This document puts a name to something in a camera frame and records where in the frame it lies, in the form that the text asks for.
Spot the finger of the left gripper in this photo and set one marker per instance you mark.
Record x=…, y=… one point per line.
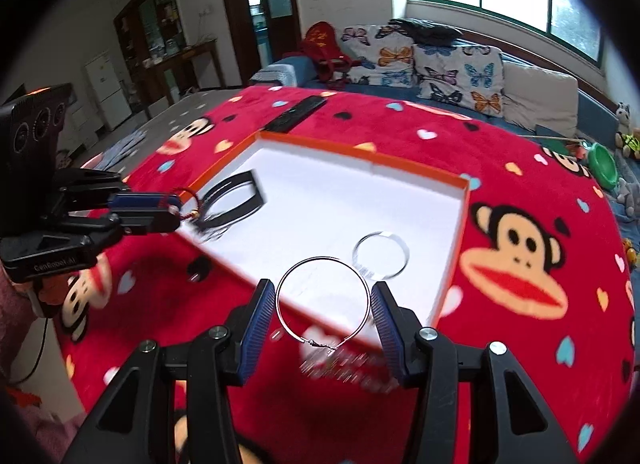
x=131, y=200
x=141, y=221

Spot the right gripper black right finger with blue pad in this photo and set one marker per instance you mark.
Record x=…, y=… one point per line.
x=509, y=420

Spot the black garment on pillows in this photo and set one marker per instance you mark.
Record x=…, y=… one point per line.
x=426, y=32

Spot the beige cushion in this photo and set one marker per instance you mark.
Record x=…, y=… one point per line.
x=534, y=96

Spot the green bowl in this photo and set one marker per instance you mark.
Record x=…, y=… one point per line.
x=602, y=166

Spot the plush toy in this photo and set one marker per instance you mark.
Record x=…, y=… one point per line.
x=626, y=137

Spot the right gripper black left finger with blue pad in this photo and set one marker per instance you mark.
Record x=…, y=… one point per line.
x=133, y=420

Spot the small pearl earring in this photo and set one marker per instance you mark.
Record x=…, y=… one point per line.
x=199, y=268

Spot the red monkey print blanket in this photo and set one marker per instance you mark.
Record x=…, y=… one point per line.
x=542, y=267

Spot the dark wooden cabinet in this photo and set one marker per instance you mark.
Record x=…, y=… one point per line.
x=147, y=31

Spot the butterfly print pillow right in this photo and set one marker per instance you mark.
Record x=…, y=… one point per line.
x=466, y=76

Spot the maroon sleeve forearm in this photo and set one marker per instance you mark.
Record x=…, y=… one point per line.
x=16, y=318

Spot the butterfly print pillow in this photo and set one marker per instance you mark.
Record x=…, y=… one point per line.
x=382, y=55
x=466, y=76

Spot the large silver hoop bangle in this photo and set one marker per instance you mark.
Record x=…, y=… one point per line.
x=310, y=341

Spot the thin silver hoop with pearl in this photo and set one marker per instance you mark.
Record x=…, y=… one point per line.
x=380, y=256

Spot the orange tray white inside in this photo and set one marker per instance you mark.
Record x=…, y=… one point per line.
x=322, y=198

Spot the red bag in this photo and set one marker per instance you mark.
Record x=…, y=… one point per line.
x=331, y=63

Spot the black wristband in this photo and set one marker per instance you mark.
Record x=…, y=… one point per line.
x=229, y=201

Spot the white small fridge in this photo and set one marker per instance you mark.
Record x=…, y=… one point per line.
x=107, y=90

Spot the black remote control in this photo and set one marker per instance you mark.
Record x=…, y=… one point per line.
x=294, y=116

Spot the wooden side table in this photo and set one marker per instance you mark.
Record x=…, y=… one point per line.
x=185, y=63

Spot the butterfly print pillow left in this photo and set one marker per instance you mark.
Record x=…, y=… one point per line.
x=382, y=55

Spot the silver chain jewelry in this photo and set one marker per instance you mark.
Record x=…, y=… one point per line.
x=210, y=230

